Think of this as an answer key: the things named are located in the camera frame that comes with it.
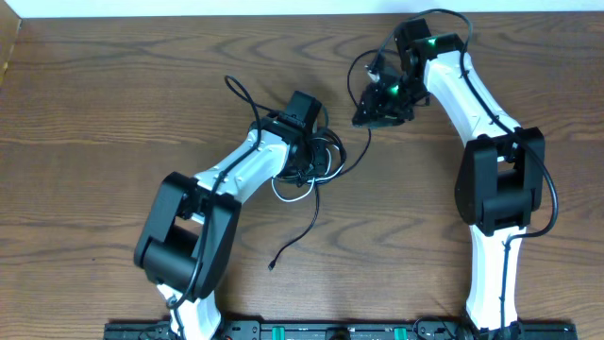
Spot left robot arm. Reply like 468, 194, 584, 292
134, 92, 331, 339

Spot black USB cable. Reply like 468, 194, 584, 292
267, 46, 402, 271

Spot cardboard panel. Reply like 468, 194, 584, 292
0, 0, 22, 82

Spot white USB cable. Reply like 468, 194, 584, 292
270, 136, 346, 204

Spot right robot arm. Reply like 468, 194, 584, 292
352, 16, 551, 338

